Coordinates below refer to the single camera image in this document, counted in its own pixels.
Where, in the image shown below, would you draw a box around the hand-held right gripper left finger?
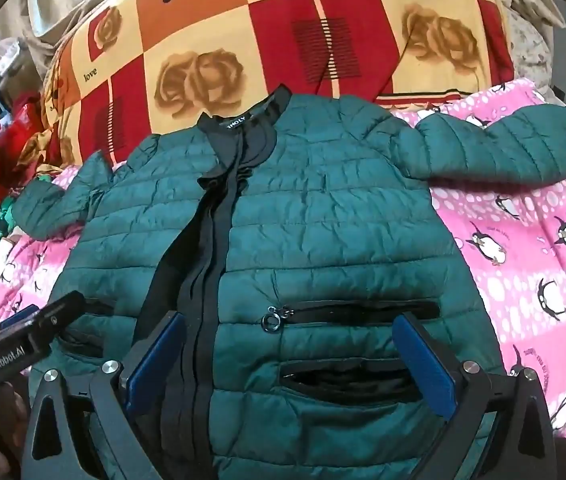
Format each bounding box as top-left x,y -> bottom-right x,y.
22,311 -> 189,480

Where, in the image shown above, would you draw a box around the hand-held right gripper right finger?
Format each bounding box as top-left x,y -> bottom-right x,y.
392,311 -> 557,480

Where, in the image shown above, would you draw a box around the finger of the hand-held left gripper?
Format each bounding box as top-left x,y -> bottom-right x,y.
0,291 -> 86,348

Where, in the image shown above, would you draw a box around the green puffer jacket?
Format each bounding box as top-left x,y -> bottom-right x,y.
13,85 -> 566,480

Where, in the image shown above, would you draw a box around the pink penguin printed blanket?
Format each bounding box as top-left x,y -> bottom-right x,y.
0,77 -> 566,441

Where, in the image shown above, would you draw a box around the red cloth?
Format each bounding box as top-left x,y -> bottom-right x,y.
0,87 -> 50,251

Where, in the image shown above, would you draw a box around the beige cloth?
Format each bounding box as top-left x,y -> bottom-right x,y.
0,0 -> 91,92

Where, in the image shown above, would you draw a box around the grey speckled cloth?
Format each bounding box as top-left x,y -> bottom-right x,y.
458,0 -> 566,92

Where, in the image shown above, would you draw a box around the rose patchwork printed blanket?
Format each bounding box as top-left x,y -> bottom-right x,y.
38,0 -> 519,171

